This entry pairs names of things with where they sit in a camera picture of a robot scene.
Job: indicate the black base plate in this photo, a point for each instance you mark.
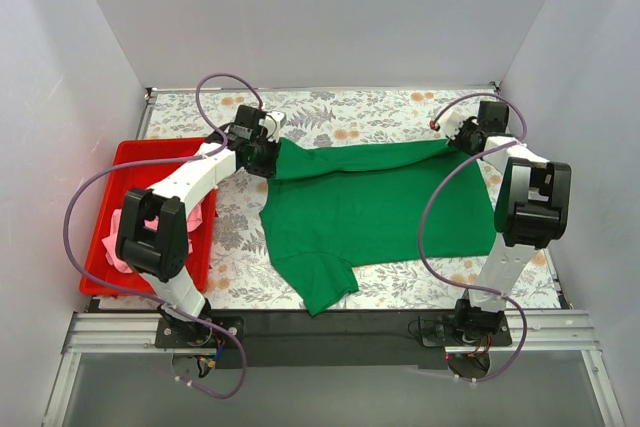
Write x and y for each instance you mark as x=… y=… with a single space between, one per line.
x=294 y=338

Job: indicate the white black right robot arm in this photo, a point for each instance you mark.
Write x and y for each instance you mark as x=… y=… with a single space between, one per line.
x=531 y=211

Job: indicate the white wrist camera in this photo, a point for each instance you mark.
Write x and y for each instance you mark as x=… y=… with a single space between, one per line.
x=448 y=123
x=273 y=122

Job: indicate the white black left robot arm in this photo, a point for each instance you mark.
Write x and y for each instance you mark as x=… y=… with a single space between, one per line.
x=152 y=236

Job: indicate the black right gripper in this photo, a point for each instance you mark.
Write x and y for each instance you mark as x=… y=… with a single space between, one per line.
x=463 y=141

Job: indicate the green t shirt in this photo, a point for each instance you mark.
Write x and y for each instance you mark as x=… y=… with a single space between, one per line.
x=330 y=210

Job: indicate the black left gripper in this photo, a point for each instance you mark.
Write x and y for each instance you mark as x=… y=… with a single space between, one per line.
x=265 y=159

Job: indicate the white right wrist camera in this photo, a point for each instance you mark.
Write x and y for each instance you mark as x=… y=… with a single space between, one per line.
x=448 y=123

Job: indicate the aluminium frame rail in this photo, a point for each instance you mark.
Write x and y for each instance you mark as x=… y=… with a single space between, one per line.
x=133 y=332

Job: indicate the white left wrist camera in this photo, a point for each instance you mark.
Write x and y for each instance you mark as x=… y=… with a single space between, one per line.
x=273 y=122

